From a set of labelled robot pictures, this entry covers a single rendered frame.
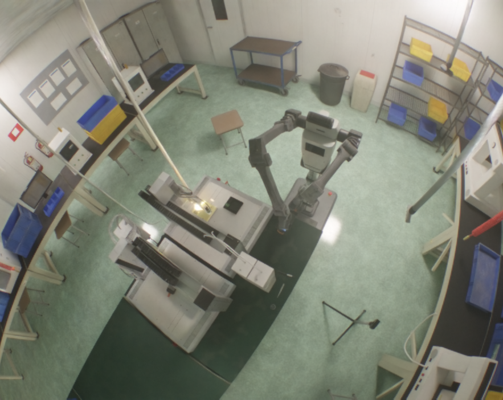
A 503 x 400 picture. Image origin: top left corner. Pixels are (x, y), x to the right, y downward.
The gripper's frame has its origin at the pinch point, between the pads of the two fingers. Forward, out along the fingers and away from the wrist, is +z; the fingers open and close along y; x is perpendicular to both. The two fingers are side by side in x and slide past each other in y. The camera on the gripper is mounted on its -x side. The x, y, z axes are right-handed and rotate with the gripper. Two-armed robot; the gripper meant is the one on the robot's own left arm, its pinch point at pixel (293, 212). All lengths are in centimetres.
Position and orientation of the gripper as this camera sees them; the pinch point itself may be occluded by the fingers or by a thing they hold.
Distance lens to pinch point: 174.0
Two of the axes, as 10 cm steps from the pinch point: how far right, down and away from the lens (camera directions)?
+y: 7.9, 4.8, -3.7
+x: 5.8, -4.2, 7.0
